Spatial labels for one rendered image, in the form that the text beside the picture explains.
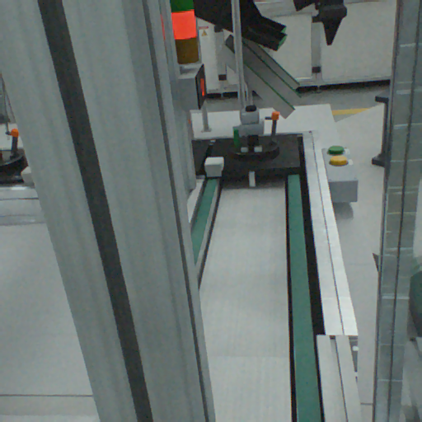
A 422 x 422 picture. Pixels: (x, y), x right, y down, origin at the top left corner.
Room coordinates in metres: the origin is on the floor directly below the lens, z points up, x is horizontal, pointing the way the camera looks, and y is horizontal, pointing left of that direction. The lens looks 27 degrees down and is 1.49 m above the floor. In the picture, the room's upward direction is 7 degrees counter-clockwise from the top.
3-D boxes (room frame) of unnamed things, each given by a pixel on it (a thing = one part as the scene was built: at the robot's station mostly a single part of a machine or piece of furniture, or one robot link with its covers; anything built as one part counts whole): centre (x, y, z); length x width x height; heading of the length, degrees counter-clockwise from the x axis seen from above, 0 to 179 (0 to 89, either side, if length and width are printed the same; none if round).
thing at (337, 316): (1.01, -0.26, 0.91); 0.89 x 0.06 x 0.11; 169
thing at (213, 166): (1.23, -0.04, 0.97); 0.05 x 0.05 x 0.04; 79
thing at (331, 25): (1.31, -0.36, 1.25); 0.06 x 0.04 x 0.07; 79
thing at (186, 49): (1.15, -0.01, 1.28); 0.05 x 0.05 x 0.05
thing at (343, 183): (1.19, -0.35, 0.93); 0.21 x 0.07 x 0.06; 169
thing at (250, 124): (1.31, -0.15, 1.06); 0.08 x 0.04 x 0.07; 80
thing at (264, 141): (1.31, -0.16, 0.98); 0.14 x 0.14 x 0.02
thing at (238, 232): (1.02, -0.08, 0.91); 0.84 x 0.28 x 0.10; 169
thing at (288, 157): (1.31, -0.16, 0.96); 0.24 x 0.24 x 0.02; 79
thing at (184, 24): (1.15, -0.01, 1.33); 0.05 x 0.05 x 0.05
